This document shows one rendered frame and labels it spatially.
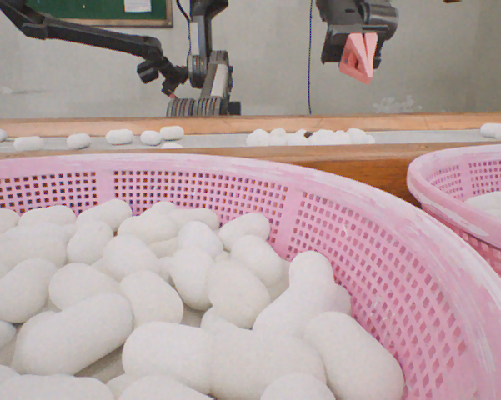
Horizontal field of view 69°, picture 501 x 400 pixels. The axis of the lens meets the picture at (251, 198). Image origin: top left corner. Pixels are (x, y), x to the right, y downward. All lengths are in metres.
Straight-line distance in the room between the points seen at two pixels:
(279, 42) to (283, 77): 0.21
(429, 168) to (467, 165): 0.05
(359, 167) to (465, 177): 0.07
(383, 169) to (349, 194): 0.12
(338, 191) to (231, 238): 0.06
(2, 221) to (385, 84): 2.68
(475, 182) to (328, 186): 0.14
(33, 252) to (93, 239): 0.02
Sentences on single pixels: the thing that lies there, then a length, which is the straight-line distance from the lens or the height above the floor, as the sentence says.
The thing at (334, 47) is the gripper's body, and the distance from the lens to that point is 0.68.
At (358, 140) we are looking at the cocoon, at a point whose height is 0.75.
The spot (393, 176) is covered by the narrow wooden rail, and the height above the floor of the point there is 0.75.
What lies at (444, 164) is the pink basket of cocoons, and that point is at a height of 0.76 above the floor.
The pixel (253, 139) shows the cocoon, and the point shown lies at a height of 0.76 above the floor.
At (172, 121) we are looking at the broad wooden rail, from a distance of 0.63.
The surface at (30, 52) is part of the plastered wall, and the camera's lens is 2.72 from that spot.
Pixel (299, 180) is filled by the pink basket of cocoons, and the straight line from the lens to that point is 0.18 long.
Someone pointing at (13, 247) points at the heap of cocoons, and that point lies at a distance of 0.19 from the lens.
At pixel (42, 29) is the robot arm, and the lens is 1.43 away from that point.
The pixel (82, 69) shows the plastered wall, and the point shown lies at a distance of 2.61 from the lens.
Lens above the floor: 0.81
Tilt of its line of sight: 16 degrees down
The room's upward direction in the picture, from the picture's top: straight up
